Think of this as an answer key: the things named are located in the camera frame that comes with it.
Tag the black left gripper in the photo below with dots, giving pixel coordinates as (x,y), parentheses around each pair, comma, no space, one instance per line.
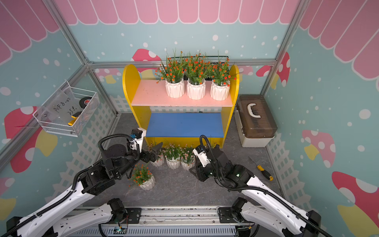
(146,158)

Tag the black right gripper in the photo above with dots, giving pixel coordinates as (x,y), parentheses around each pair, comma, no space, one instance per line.
(199,173)

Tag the pink flower pot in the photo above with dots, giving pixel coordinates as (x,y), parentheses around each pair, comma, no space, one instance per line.
(172,154)
(160,157)
(187,158)

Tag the orange flower pot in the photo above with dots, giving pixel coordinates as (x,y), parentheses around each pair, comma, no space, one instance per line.
(220,74)
(196,70)
(172,72)
(143,178)

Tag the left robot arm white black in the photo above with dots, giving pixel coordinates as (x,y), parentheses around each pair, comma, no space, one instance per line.
(120,153)

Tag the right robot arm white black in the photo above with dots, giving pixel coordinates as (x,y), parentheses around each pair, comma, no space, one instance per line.
(274,213)

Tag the yellow rack pink blue shelves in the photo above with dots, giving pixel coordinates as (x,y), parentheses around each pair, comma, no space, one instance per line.
(181,128)

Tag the brown lid storage box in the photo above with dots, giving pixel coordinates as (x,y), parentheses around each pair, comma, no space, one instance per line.
(254,121)

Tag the black tape roll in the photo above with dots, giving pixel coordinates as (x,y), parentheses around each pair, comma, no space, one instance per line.
(85,101)

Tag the small green circuit board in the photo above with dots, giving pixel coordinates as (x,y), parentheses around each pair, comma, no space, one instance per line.
(120,231)

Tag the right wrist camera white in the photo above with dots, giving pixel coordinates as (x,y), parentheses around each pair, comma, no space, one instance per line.
(201,155)

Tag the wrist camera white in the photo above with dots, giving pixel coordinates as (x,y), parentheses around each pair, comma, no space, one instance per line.
(137,136)
(201,155)

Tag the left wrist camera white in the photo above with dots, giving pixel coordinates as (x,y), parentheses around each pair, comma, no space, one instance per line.
(137,136)

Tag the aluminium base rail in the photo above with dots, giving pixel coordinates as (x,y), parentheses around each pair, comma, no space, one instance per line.
(208,221)

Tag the yellow handled screwdriver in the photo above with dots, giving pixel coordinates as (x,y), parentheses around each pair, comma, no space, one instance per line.
(264,172)

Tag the yellow handled tool in basket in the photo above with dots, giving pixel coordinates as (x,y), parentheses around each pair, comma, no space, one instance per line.
(74,118)

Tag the white wire wall basket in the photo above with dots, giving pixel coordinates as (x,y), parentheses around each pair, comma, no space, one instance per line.
(55,113)

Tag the black wire mesh basket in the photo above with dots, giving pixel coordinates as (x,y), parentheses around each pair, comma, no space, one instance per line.
(208,59)

